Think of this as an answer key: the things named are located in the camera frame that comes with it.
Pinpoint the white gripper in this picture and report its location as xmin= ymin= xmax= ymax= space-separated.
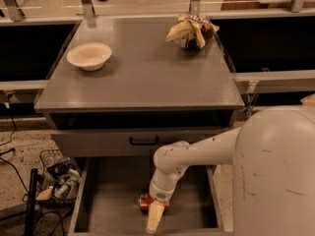
xmin=147 ymin=182 xmax=174 ymax=234

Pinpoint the white paper bowl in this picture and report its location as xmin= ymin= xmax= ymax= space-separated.
xmin=67 ymin=42 xmax=112 ymax=71

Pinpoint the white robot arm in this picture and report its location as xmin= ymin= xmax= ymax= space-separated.
xmin=149 ymin=105 xmax=315 ymax=236

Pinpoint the wire basket with items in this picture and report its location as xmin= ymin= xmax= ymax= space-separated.
xmin=36 ymin=149 xmax=81 ymax=205

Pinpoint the grey top drawer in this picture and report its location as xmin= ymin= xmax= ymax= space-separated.
xmin=52 ymin=128 xmax=227 ymax=157

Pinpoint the black drawer handle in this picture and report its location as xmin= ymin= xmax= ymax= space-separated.
xmin=129 ymin=136 xmax=159 ymax=146

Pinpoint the brown chip bag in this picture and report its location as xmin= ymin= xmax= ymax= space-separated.
xmin=165 ymin=15 xmax=220 ymax=49

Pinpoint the grey open middle drawer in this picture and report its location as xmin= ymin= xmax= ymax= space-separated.
xmin=68 ymin=154 xmax=235 ymax=236

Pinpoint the black stand post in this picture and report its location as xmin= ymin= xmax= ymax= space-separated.
xmin=24 ymin=168 xmax=37 ymax=236

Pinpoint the black floor cable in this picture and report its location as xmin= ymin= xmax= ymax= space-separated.
xmin=0 ymin=91 xmax=31 ymax=195

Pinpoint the red coke can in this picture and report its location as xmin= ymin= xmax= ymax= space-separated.
xmin=138 ymin=193 xmax=169 ymax=212

